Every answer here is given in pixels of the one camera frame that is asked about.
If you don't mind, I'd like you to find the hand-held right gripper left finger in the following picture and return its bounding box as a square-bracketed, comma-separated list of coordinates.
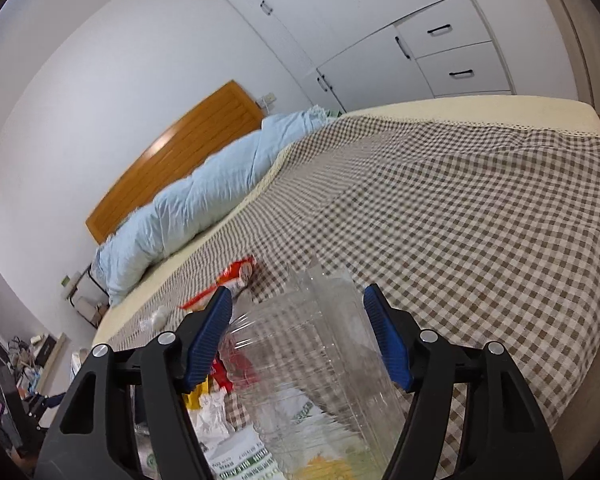
[32, 285, 233, 480]

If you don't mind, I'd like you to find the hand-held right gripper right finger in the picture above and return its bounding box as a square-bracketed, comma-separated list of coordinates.
[362, 282, 563, 480]

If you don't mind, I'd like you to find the yellow packet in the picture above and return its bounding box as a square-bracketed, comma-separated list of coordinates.
[182, 375, 217, 412]

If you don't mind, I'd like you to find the clear plastic bottle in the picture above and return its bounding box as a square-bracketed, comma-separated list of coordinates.
[220, 255, 421, 480]

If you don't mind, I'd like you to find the green fruit print bag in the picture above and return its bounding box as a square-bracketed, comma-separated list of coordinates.
[130, 395, 386, 480]

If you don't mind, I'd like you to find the red brown snack wrapper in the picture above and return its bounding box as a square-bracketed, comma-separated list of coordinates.
[215, 342, 261, 393]

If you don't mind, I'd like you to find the crumpled clear plastic wrap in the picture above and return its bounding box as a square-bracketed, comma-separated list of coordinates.
[140, 307, 172, 332]

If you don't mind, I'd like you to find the red white snack wrapper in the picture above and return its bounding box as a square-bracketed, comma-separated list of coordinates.
[179, 255, 258, 311]

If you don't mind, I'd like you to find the black metal bedside table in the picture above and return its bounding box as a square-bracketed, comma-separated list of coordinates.
[62, 262, 112, 331]

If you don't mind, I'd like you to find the light blue duvet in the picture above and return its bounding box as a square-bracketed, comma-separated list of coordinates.
[94, 107, 342, 308]

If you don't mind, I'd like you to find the wooden bed with checked cover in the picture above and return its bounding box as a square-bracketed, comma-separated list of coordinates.
[100, 112, 600, 480]

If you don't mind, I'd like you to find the pile of windowsill clutter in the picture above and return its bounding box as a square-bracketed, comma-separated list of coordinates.
[5, 332, 62, 402]

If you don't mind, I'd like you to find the white wardrobe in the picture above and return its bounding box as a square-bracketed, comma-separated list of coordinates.
[190, 0, 517, 112]

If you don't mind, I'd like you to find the beige door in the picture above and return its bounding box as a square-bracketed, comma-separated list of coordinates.
[530, 0, 600, 121]

